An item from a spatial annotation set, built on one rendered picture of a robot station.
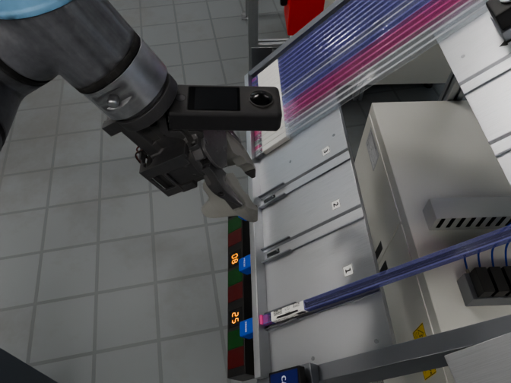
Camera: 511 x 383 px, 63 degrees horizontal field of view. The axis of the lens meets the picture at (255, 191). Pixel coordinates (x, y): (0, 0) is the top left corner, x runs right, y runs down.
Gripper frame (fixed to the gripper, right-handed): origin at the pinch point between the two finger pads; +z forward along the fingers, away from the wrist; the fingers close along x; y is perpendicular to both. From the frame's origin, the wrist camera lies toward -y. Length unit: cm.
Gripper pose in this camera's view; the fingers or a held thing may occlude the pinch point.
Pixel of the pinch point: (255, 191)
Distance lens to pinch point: 54.8
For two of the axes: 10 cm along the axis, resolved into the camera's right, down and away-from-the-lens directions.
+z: 4.8, 5.1, 7.2
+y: -8.8, 3.1, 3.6
